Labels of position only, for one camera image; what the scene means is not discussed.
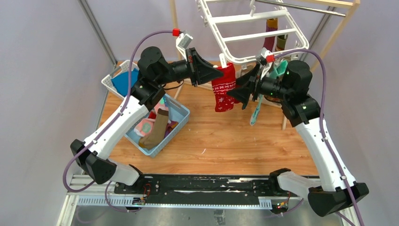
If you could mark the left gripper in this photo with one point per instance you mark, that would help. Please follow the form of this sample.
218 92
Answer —
200 70

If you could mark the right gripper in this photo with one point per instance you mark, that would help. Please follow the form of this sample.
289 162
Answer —
250 77

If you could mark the red patterned sock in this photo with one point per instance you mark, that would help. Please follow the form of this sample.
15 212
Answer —
220 87

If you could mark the teal and white sock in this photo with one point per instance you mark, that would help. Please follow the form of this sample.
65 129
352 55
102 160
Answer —
274 71

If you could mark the white clip sock hanger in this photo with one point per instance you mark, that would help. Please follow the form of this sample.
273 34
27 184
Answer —
281 11

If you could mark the purple striped sock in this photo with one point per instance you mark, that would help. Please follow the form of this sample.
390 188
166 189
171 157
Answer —
170 127

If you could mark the pink patterned sock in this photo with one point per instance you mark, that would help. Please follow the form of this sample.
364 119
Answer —
144 127

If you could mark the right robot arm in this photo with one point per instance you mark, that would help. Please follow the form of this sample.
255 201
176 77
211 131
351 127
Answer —
337 189

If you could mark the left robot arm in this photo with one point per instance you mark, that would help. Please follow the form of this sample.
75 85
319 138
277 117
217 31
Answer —
92 154

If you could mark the light blue plastic basket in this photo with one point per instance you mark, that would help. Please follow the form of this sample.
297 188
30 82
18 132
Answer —
178 117

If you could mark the olive striped sock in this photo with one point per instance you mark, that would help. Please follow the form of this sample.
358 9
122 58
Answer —
281 42

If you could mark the white plastic basket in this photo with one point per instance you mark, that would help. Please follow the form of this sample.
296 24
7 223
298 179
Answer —
106 81

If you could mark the blue cloth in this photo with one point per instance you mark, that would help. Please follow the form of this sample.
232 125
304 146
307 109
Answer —
120 82

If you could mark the wooden drying rack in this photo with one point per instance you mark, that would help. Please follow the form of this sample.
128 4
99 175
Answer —
344 9

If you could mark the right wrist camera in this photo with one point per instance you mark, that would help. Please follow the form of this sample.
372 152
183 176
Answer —
266 59

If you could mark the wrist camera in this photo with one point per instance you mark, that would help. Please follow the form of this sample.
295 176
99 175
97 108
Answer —
182 43
266 59

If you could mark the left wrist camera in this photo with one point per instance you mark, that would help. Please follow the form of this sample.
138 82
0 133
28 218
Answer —
182 43

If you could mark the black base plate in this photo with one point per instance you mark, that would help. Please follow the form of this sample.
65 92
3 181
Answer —
204 191

